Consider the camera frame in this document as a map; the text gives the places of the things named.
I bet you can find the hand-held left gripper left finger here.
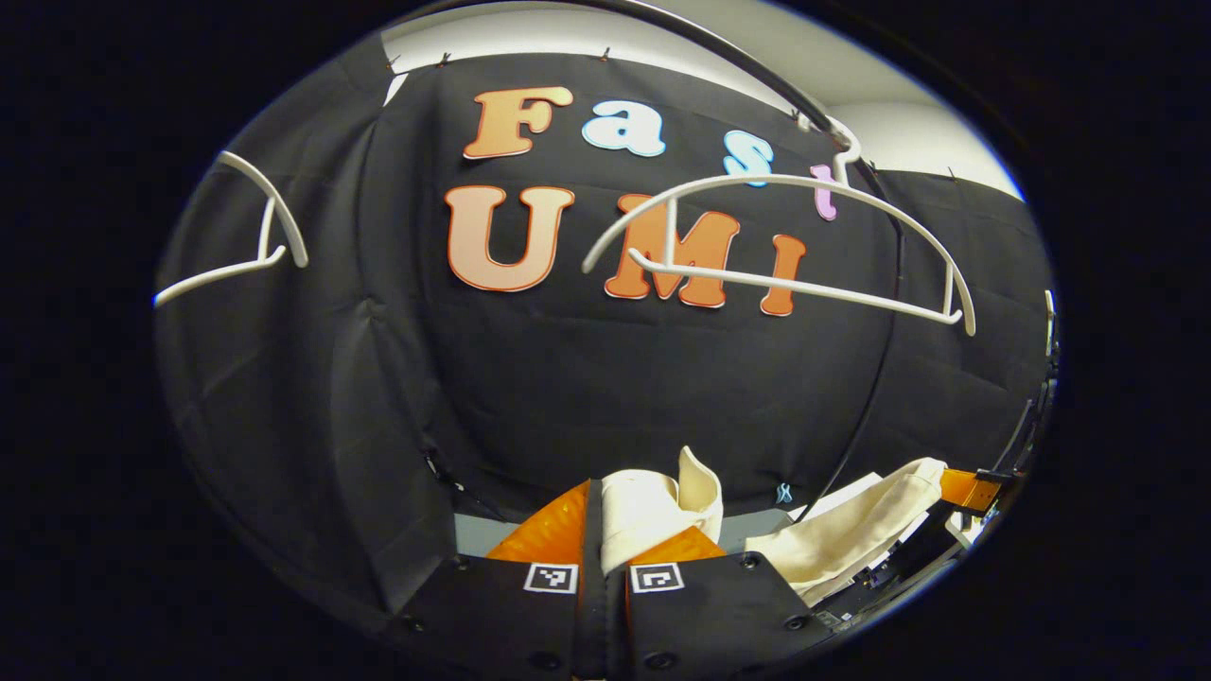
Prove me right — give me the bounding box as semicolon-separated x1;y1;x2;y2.
393;478;606;681

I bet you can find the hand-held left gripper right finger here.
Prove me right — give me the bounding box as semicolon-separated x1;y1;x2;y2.
607;525;838;681

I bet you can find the cream button shirt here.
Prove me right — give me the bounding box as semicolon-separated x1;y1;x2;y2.
601;446;947;606

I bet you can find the white plastic hanger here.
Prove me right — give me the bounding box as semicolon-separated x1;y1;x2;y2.
582;113;977;337
153;151;309;308

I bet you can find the white floor board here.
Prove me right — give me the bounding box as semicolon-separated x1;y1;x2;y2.
790;471;886;523

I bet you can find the black backdrop cloth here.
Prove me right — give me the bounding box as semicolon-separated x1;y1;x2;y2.
151;33;1059;625

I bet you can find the black clothes rail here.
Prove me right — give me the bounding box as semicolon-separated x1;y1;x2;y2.
416;0;909;521

